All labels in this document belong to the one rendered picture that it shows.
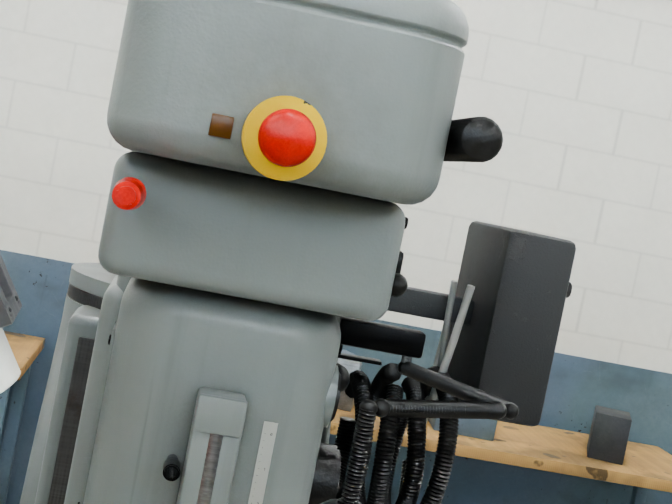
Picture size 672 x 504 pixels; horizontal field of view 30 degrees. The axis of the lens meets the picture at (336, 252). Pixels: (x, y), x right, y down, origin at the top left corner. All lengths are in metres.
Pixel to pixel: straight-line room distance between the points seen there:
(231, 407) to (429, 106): 0.29
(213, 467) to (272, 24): 0.36
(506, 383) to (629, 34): 4.37
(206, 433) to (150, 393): 0.07
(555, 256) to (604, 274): 4.27
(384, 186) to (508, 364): 0.50
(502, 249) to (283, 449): 0.42
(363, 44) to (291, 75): 0.06
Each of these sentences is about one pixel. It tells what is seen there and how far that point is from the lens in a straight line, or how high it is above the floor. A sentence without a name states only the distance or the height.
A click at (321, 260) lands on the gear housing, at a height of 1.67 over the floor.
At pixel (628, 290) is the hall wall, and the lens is 5.69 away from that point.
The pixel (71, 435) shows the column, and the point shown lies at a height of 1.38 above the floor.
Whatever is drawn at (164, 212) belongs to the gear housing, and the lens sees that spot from 1.00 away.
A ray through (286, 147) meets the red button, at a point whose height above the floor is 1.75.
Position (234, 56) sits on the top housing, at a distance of 0.91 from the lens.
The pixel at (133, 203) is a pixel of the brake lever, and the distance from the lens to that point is 0.86.
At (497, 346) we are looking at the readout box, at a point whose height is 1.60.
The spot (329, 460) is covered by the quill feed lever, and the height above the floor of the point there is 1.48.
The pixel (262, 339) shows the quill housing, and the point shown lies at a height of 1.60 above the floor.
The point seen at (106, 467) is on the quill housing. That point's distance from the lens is 1.08.
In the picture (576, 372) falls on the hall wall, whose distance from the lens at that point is 5.66.
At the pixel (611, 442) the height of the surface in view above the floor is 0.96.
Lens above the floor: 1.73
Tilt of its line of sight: 3 degrees down
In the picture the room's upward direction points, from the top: 11 degrees clockwise
